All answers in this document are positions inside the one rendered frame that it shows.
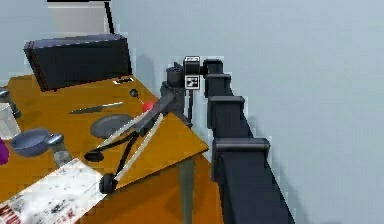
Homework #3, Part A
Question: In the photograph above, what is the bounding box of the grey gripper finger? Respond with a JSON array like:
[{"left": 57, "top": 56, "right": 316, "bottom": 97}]
[
  {"left": 83, "top": 110, "right": 156, "bottom": 163},
  {"left": 98, "top": 113, "right": 165, "bottom": 195}
]

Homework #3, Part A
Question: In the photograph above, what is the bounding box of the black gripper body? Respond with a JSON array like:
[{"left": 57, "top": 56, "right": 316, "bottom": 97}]
[{"left": 132, "top": 62, "right": 187, "bottom": 135}]

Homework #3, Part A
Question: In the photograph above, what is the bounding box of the red apple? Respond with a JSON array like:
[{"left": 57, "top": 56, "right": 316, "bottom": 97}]
[{"left": 141, "top": 99, "right": 157, "bottom": 113}]

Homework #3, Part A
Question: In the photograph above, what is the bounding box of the dark grey plate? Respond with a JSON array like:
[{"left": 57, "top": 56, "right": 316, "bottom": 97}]
[{"left": 89, "top": 113, "right": 135, "bottom": 140}]

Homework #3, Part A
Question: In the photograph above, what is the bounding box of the grey capped shaker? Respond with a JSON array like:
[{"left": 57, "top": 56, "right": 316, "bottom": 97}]
[{"left": 44, "top": 132, "right": 74, "bottom": 169}]

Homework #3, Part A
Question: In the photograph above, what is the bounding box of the black spoon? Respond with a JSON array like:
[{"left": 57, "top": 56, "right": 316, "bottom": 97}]
[{"left": 128, "top": 88, "right": 145, "bottom": 105}]

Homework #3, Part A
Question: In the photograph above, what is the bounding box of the orange wooden table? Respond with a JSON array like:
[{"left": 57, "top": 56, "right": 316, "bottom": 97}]
[{"left": 0, "top": 74, "right": 210, "bottom": 224}]

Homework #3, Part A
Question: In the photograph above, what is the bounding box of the grey kitchen knife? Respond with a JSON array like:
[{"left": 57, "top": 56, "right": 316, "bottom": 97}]
[{"left": 69, "top": 101, "right": 125, "bottom": 115}]

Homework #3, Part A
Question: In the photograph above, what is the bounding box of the blue grey bowl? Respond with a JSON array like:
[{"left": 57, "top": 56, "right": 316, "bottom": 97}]
[{"left": 9, "top": 127, "right": 53, "bottom": 158}]

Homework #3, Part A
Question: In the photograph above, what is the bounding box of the purple round object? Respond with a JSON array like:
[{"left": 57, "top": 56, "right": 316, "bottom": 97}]
[{"left": 0, "top": 137, "right": 11, "bottom": 166}]

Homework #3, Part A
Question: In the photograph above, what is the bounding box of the dark blue box appliance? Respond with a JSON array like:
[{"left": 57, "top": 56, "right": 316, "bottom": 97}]
[{"left": 23, "top": 33, "right": 133, "bottom": 93}]

